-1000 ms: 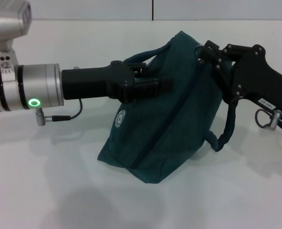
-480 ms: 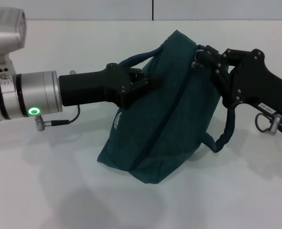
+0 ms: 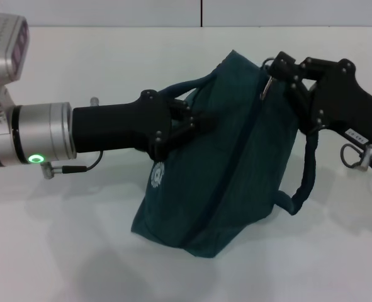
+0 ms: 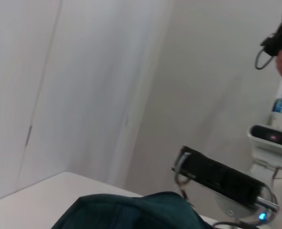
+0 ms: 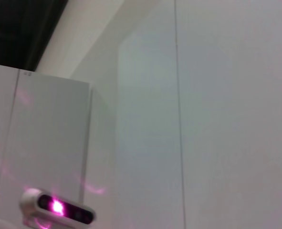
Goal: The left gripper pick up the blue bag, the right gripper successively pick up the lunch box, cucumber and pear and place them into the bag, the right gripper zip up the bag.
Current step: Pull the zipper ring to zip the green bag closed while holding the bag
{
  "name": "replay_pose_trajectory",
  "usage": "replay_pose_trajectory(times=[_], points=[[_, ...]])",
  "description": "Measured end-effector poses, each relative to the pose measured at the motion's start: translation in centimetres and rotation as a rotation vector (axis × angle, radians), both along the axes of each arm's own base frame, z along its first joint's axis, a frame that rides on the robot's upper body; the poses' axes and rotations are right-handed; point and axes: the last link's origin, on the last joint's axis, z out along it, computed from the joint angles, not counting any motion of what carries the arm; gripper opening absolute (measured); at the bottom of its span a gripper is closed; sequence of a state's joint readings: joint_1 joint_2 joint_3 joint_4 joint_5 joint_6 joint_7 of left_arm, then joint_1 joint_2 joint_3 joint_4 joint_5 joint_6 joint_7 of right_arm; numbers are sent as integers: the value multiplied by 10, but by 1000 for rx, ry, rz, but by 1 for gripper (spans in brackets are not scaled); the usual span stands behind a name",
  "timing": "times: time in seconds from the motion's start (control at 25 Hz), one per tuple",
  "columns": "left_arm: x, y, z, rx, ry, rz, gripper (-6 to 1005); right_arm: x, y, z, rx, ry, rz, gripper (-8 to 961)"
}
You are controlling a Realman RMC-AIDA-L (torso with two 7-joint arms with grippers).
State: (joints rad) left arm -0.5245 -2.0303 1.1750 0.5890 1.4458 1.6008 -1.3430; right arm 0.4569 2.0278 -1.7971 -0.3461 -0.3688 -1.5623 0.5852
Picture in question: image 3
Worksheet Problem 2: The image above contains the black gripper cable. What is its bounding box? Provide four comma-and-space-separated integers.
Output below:
40, 150, 104, 180
339, 143, 372, 185

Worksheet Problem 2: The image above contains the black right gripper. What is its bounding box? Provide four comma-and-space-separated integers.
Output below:
268, 52, 372, 148

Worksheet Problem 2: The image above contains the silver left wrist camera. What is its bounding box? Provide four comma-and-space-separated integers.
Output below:
0, 13, 31, 92

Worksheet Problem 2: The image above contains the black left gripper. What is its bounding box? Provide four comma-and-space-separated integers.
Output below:
71, 89, 217, 160

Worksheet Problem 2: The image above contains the dark teal insulated lunch bag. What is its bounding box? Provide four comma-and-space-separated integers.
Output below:
130, 49, 319, 259

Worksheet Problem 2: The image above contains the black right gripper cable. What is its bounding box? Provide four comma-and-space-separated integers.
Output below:
339, 143, 372, 185

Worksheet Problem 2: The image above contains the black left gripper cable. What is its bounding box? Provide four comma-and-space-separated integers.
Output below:
40, 150, 104, 180

